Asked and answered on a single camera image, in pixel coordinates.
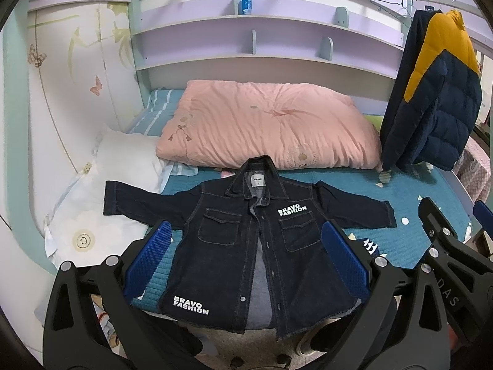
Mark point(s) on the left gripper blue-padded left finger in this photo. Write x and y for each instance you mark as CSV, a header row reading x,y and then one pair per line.
x,y
72,335

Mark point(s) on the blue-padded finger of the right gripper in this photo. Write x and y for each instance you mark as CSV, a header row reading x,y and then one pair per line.
x,y
483,214

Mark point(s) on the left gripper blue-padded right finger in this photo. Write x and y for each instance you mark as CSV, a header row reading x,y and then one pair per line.
x,y
425,341

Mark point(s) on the dark denim jacket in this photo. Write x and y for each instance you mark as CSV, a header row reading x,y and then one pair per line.
x,y
251,255

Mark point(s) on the white pillow with smiley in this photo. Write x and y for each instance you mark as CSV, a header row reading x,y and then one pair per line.
x,y
76,229

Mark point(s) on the navy and yellow puffer jacket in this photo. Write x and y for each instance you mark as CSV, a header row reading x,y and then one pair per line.
x,y
436,95

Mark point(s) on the light blue striped sheet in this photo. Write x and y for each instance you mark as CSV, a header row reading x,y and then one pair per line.
x,y
161,107

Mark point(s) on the pink quilted duvet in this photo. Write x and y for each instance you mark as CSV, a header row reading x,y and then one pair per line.
x,y
224,123

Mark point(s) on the white wardrobe with butterflies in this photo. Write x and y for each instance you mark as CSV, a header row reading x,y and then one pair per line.
x,y
81,79

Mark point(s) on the blue box on shelf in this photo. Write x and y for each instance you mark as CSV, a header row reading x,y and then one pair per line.
x,y
245,7

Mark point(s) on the lilac wall shelf unit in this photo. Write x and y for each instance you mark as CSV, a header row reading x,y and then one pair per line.
x,y
338,43

